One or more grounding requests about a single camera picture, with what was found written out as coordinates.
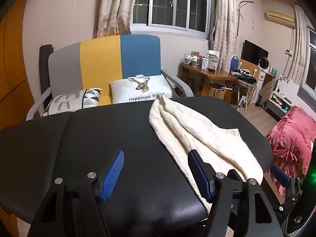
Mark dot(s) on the blue bag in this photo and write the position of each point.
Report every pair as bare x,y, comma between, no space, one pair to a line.
234,64

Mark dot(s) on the bent metal pole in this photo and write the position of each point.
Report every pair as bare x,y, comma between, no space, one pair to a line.
238,17

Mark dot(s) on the white knit sweater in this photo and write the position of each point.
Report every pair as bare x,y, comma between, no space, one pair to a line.
197,133

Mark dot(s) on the cluster of jars and boxes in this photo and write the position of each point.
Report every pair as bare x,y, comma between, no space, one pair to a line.
212,60

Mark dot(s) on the geometric print pillow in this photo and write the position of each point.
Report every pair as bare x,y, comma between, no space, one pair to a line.
71,101

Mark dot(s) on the pale sheer curtain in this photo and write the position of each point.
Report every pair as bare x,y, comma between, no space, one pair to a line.
298,42

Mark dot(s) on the wide barred window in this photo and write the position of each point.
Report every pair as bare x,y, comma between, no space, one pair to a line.
172,5

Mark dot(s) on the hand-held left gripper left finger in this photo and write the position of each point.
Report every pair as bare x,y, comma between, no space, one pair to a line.
112,175

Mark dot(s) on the grey low cabinet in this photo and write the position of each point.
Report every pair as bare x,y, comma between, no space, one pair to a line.
276,106

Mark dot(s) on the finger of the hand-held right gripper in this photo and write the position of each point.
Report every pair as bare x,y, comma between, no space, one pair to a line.
279,174

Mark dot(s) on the black flat television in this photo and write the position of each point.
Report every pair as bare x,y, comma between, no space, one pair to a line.
254,51

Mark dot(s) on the white deer print pillow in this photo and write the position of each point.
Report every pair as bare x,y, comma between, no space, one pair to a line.
148,88

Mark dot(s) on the brown paper bag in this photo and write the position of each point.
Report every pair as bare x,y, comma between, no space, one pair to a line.
221,92

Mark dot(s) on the orange wooden wardrobe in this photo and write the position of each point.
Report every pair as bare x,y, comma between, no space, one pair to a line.
14,66

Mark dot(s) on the grey yellow blue armchair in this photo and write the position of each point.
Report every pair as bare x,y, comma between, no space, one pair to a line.
98,61

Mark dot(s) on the small sliding window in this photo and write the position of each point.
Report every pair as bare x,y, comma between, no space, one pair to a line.
311,61

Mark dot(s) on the patterned beige curtain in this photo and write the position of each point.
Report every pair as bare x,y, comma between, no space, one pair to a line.
224,24
116,7

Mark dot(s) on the wooden desk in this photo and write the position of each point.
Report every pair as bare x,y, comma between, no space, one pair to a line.
214,75

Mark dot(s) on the red ruffled blanket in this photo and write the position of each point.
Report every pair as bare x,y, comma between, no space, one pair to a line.
291,138

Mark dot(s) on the wooden chair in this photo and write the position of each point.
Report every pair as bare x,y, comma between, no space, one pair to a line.
248,66

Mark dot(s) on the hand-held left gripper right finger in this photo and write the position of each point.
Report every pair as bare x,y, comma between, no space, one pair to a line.
198,172

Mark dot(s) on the beige air conditioner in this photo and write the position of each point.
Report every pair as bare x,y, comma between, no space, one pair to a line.
280,18

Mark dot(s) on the white round fan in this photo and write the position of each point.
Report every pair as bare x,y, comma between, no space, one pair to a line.
264,63

